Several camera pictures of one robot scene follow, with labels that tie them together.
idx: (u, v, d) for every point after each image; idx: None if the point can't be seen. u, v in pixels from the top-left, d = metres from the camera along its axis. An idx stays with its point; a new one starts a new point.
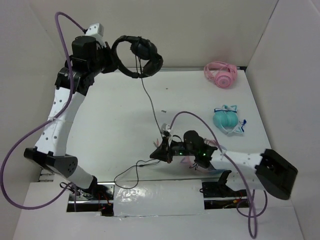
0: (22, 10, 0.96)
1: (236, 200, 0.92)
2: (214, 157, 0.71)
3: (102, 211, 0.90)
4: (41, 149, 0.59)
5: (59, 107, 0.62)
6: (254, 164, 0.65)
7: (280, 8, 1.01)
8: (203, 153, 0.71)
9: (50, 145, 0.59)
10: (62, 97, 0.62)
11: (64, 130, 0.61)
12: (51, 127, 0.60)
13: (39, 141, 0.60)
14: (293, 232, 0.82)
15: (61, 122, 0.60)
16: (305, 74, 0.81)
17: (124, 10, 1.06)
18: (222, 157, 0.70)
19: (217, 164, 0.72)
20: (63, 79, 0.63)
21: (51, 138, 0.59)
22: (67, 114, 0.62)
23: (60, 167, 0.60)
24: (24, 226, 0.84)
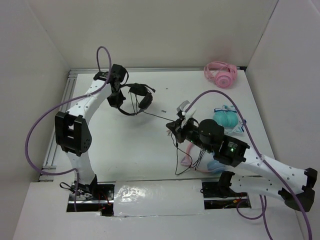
0: (21, 9, 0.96)
1: (237, 200, 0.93)
2: (250, 160, 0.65)
3: (103, 211, 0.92)
4: (73, 113, 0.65)
5: (93, 90, 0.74)
6: (299, 183, 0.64)
7: (280, 8, 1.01)
8: (230, 148, 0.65)
9: (81, 111, 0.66)
10: (98, 84, 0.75)
11: (93, 106, 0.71)
12: (84, 100, 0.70)
13: (71, 107, 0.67)
14: (293, 232, 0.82)
15: (94, 98, 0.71)
16: (306, 74, 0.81)
17: (124, 9, 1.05)
18: (260, 163, 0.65)
19: (250, 167, 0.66)
20: (100, 76, 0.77)
21: (83, 106, 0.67)
22: (100, 95, 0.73)
23: (81, 134, 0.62)
24: (23, 226, 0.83)
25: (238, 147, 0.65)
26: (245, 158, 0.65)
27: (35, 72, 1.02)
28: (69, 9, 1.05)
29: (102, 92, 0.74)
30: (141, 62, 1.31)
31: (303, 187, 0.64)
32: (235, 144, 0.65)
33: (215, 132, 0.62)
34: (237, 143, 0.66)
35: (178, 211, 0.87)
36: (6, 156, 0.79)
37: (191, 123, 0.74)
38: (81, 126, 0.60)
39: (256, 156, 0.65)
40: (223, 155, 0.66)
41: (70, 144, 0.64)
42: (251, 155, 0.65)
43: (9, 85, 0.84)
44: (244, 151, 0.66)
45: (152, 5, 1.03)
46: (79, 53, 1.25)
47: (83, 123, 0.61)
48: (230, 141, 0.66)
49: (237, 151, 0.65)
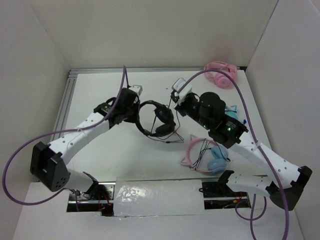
0: (21, 9, 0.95)
1: (236, 200, 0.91)
2: (245, 143, 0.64)
3: (103, 211, 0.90)
4: (53, 148, 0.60)
5: (87, 124, 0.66)
6: (289, 177, 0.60)
7: (280, 8, 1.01)
8: (228, 128, 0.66)
9: (63, 147, 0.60)
10: (94, 118, 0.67)
11: (80, 143, 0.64)
12: (72, 134, 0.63)
13: (55, 141, 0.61)
14: (293, 232, 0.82)
15: (84, 134, 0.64)
16: (306, 74, 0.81)
17: (124, 10, 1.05)
18: (254, 149, 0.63)
19: (242, 151, 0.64)
20: (101, 109, 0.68)
21: (67, 142, 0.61)
22: (93, 131, 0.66)
23: (53, 174, 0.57)
24: (23, 226, 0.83)
25: (236, 129, 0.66)
26: (241, 140, 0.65)
27: (35, 72, 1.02)
28: (68, 10, 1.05)
29: (96, 128, 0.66)
30: (141, 62, 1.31)
31: (292, 182, 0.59)
32: (234, 125, 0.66)
33: (215, 104, 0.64)
34: (236, 124, 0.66)
35: (178, 211, 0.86)
36: (6, 156, 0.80)
37: (192, 98, 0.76)
38: (55, 166, 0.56)
39: (251, 141, 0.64)
40: (219, 133, 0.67)
41: (41, 178, 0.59)
42: (247, 139, 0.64)
43: (9, 86, 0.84)
44: (241, 134, 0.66)
45: (152, 5, 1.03)
46: (79, 53, 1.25)
47: (59, 162, 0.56)
48: (228, 120, 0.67)
49: (234, 133, 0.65)
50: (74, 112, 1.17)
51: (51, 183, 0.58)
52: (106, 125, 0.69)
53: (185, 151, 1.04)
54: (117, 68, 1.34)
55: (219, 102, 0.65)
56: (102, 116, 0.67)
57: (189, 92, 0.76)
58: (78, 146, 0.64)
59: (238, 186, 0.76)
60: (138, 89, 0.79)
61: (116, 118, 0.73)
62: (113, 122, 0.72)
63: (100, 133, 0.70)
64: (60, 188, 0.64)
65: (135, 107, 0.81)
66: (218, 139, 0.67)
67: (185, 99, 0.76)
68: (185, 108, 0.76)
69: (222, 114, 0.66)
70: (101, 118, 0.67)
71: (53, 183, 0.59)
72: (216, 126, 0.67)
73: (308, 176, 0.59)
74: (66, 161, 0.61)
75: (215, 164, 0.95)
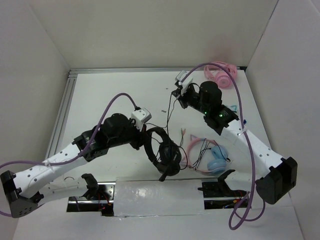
0: (21, 9, 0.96)
1: (236, 201, 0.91)
2: (232, 128, 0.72)
3: (103, 211, 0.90)
4: (16, 180, 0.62)
5: (59, 158, 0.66)
6: (269, 162, 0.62)
7: (280, 8, 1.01)
8: (220, 114, 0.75)
9: (25, 182, 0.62)
10: (69, 153, 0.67)
11: (47, 178, 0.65)
12: (39, 168, 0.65)
13: (22, 172, 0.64)
14: (293, 232, 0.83)
15: (51, 171, 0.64)
16: (306, 74, 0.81)
17: (124, 10, 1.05)
18: (240, 133, 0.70)
19: (230, 135, 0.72)
20: (81, 141, 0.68)
21: (32, 177, 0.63)
22: (62, 167, 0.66)
23: (12, 207, 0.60)
24: (23, 226, 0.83)
25: (228, 116, 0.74)
26: (228, 125, 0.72)
27: (35, 72, 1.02)
28: (68, 10, 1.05)
29: (67, 164, 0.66)
30: (141, 62, 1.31)
31: (271, 167, 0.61)
32: (226, 113, 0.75)
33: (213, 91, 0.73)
34: (228, 112, 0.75)
35: (178, 211, 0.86)
36: (6, 156, 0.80)
37: (192, 90, 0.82)
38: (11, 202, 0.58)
39: (239, 127, 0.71)
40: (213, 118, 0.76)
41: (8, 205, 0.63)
42: (236, 126, 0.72)
43: (9, 86, 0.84)
44: (232, 120, 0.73)
45: (152, 5, 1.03)
46: (79, 53, 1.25)
47: (16, 199, 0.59)
48: (224, 110, 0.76)
49: (225, 119, 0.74)
50: (74, 112, 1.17)
51: (14, 213, 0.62)
52: (82, 161, 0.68)
53: (185, 151, 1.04)
54: (117, 69, 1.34)
55: (215, 89, 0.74)
56: (78, 151, 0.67)
57: (190, 83, 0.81)
58: (45, 180, 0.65)
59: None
60: (142, 116, 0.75)
61: (96, 153, 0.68)
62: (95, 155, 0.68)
63: (74, 167, 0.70)
64: (28, 213, 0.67)
65: (134, 134, 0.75)
66: (210, 124, 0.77)
67: (187, 90, 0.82)
68: (187, 99, 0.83)
69: (217, 101, 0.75)
70: (77, 153, 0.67)
71: (16, 212, 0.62)
72: (211, 113, 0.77)
73: (291, 166, 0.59)
74: (28, 194, 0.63)
75: (215, 165, 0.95)
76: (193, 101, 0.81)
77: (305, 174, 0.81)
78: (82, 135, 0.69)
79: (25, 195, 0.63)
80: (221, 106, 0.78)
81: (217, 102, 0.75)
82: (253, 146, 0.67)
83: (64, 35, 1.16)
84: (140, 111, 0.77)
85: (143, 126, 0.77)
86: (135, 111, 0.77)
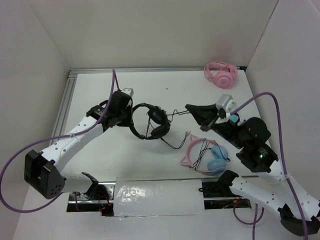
0: (22, 9, 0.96)
1: (236, 200, 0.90)
2: (274, 173, 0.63)
3: (102, 211, 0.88)
4: (45, 155, 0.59)
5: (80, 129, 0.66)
6: (310, 212, 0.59)
7: (279, 8, 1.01)
8: (260, 155, 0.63)
9: (55, 155, 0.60)
10: (88, 122, 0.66)
11: (73, 148, 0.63)
12: (64, 140, 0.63)
13: (48, 148, 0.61)
14: (293, 232, 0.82)
15: (77, 140, 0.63)
16: (306, 74, 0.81)
17: (124, 10, 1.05)
18: (282, 179, 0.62)
19: (266, 176, 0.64)
20: (94, 113, 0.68)
21: (60, 149, 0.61)
22: (85, 135, 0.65)
23: (48, 182, 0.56)
24: (23, 226, 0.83)
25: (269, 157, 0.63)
26: (270, 169, 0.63)
27: (35, 72, 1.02)
28: (68, 10, 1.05)
29: (89, 133, 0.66)
30: (141, 62, 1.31)
31: (313, 217, 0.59)
32: (266, 152, 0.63)
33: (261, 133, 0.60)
34: (269, 151, 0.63)
35: (178, 211, 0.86)
36: (6, 156, 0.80)
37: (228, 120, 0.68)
38: (47, 174, 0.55)
39: (280, 172, 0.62)
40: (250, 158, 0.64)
41: (36, 187, 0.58)
42: (278, 170, 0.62)
43: (9, 86, 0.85)
44: (272, 163, 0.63)
45: (152, 5, 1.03)
46: (79, 53, 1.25)
47: (51, 172, 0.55)
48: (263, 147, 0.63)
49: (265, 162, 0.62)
50: (75, 112, 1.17)
51: (47, 191, 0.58)
52: (100, 128, 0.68)
53: (185, 151, 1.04)
54: (116, 69, 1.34)
55: (264, 131, 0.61)
56: (96, 120, 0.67)
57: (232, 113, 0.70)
58: (71, 152, 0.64)
59: (242, 193, 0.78)
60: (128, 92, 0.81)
61: (110, 122, 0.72)
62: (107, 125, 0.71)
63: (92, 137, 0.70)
64: (55, 196, 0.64)
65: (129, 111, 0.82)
66: (247, 164, 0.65)
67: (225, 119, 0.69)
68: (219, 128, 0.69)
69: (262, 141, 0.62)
70: (95, 121, 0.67)
71: (49, 190, 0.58)
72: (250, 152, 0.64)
73: None
74: (60, 167, 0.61)
75: (215, 164, 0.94)
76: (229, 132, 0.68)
77: (305, 174, 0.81)
78: (92, 109, 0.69)
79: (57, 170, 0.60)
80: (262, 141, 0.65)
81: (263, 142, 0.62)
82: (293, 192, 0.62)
83: (64, 35, 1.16)
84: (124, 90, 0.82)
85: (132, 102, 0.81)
86: None
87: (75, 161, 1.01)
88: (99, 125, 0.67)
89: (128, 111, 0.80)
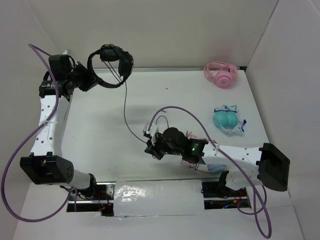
0: (21, 10, 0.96)
1: (236, 200, 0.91)
2: (207, 152, 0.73)
3: (103, 211, 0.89)
4: (39, 153, 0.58)
5: (48, 112, 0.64)
6: (253, 160, 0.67)
7: (279, 8, 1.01)
8: (192, 148, 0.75)
9: (47, 146, 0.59)
10: (50, 102, 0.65)
11: (57, 131, 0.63)
12: (44, 130, 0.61)
13: (34, 146, 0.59)
14: (293, 232, 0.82)
15: (54, 122, 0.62)
16: (305, 74, 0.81)
17: (124, 9, 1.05)
18: (216, 153, 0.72)
19: (210, 160, 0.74)
20: (46, 90, 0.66)
21: (47, 139, 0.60)
22: (57, 115, 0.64)
23: (58, 170, 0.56)
24: (23, 226, 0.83)
25: (199, 146, 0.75)
26: (203, 153, 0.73)
27: (34, 72, 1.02)
28: (68, 10, 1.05)
29: (58, 110, 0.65)
30: (141, 62, 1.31)
31: (257, 162, 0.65)
32: (196, 144, 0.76)
33: (175, 136, 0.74)
34: (197, 142, 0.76)
35: (178, 211, 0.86)
36: (7, 156, 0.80)
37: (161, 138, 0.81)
38: (54, 164, 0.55)
39: (212, 148, 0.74)
40: (191, 156, 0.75)
41: (50, 181, 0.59)
42: (209, 148, 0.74)
43: (9, 86, 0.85)
44: (203, 147, 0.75)
45: (152, 5, 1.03)
46: (79, 53, 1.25)
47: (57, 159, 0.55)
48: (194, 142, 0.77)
49: (198, 150, 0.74)
50: (75, 112, 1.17)
51: (64, 177, 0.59)
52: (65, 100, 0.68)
53: None
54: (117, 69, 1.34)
55: (174, 133, 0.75)
56: (54, 95, 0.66)
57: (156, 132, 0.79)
58: (58, 136, 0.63)
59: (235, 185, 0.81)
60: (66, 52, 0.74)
61: (68, 87, 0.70)
62: (67, 93, 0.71)
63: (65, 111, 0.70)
64: (70, 177, 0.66)
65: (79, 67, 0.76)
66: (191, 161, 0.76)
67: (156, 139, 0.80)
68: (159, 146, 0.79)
69: (183, 140, 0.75)
70: (54, 97, 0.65)
71: (64, 175, 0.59)
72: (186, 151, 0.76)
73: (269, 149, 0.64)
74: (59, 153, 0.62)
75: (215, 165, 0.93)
76: (165, 146, 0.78)
77: (304, 174, 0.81)
78: (41, 88, 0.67)
79: (63, 158, 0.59)
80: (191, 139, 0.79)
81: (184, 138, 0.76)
82: (232, 155, 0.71)
83: (64, 35, 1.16)
84: None
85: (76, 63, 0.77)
86: None
87: (75, 161, 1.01)
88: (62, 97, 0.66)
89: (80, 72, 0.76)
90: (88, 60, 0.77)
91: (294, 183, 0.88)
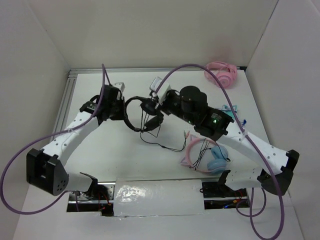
0: (21, 9, 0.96)
1: (236, 200, 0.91)
2: (232, 134, 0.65)
3: (103, 211, 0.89)
4: (47, 151, 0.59)
5: (77, 123, 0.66)
6: (279, 163, 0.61)
7: (280, 8, 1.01)
8: (214, 120, 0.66)
9: (56, 150, 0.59)
10: (83, 117, 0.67)
11: (73, 143, 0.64)
12: (63, 136, 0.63)
13: (47, 144, 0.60)
14: (294, 232, 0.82)
15: (76, 134, 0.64)
16: (306, 74, 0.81)
17: (124, 9, 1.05)
18: (242, 139, 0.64)
19: (231, 141, 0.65)
20: (86, 107, 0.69)
21: (61, 144, 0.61)
22: (83, 129, 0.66)
23: (52, 176, 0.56)
24: (23, 226, 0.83)
25: (221, 121, 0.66)
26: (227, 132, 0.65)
27: (34, 72, 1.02)
28: (68, 10, 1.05)
29: (86, 126, 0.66)
30: (141, 62, 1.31)
31: (282, 168, 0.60)
32: (219, 117, 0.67)
33: (197, 99, 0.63)
34: (221, 116, 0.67)
35: (178, 211, 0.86)
36: (6, 156, 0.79)
37: (172, 96, 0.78)
38: (53, 168, 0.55)
39: (239, 131, 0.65)
40: (207, 125, 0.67)
41: (40, 185, 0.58)
42: (234, 129, 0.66)
43: (9, 86, 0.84)
44: (227, 125, 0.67)
45: (152, 5, 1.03)
46: (79, 53, 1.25)
47: (56, 165, 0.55)
48: (213, 112, 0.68)
49: (220, 125, 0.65)
50: (75, 112, 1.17)
51: (52, 186, 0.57)
52: (96, 121, 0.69)
53: (184, 151, 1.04)
54: (116, 69, 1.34)
55: (196, 95, 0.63)
56: (90, 114, 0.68)
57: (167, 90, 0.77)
58: (71, 148, 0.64)
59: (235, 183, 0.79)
60: (120, 85, 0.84)
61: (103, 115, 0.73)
62: (101, 118, 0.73)
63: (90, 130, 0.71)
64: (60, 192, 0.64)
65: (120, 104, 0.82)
66: (205, 132, 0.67)
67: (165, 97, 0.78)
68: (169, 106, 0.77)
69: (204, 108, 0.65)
70: (89, 116, 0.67)
71: (55, 184, 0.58)
72: (202, 120, 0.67)
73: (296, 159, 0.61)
74: (63, 163, 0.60)
75: (215, 165, 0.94)
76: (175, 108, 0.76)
77: (305, 174, 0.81)
78: (85, 104, 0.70)
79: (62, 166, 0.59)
80: (209, 108, 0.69)
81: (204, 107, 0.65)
82: (259, 147, 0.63)
83: (65, 35, 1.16)
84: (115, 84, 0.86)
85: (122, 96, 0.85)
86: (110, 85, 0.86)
87: (75, 162, 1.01)
88: (95, 118, 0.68)
89: (121, 105, 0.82)
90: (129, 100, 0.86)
91: (294, 182, 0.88)
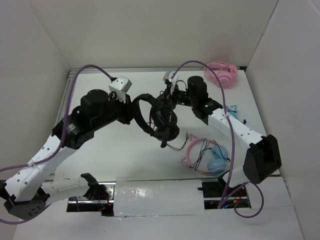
0: (21, 10, 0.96)
1: (236, 200, 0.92)
2: (215, 115, 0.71)
3: (102, 211, 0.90)
4: (8, 189, 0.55)
5: (44, 154, 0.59)
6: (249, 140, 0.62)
7: (280, 8, 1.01)
8: (206, 106, 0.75)
9: (16, 189, 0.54)
10: (51, 146, 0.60)
11: (39, 177, 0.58)
12: (27, 171, 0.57)
13: (10, 180, 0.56)
14: (293, 232, 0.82)
15: (40, 169, 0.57)
16: (306, 74, 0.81)
17: (124, 9, 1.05)
18: (222, 119, 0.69)
19: (214, 122, 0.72)
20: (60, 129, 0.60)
21: (22, 182, 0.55)
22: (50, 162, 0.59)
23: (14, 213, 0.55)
24: (22, 226, 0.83)
25: (213, 107, 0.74)
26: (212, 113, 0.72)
27: (34, 72, 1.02)
28: (68, 9, 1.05)
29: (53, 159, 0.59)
30: (141, 62, 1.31)
31: (251, 143, 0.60)
32: (212, 104, 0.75)
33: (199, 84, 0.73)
34: (215, 105, 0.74)
35: (178, 211, 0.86)
36: (6, 156, 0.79)
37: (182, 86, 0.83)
38: (11, 207, 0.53)
39: (222, 113, 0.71)
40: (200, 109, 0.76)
41: None
42: (219, 113, 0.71)
43: (9, 86, 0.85)
44: (216, 109, 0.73)
45: (151, 5, 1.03)
46: (79, 53, 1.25)
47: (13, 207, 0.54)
48: (211, 102, 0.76)
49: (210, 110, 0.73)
50: None
51: (21, 216, 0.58)
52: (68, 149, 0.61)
53: (184, 151, 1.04)
54: (116, 69, 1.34)
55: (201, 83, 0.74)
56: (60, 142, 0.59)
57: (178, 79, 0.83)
58: (37, 181, 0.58)
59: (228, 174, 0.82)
60: (122, 86, 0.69)
61: (81, 137, 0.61)
62: (78, 140, 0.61)
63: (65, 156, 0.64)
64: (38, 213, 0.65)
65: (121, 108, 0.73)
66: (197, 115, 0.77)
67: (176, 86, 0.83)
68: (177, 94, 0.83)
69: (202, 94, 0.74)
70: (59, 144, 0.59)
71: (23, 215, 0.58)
72: (198, 104, 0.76)
73: (269, 141, 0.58)
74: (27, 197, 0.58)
75: (214, 165, 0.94)
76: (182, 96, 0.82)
77: (304, 174, 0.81)
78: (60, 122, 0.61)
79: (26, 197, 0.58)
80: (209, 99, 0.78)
81: (203, 94, 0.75)
82: (233, 127, 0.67)
83: (64, 35, 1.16)
84: (117, 80, 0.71)
85: (126, 95, 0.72)
86: (112, 83, 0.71)
87: (75, 162, 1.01)
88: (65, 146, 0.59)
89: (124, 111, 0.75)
90: (137, 98, 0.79)
91: (294, 183, 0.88)
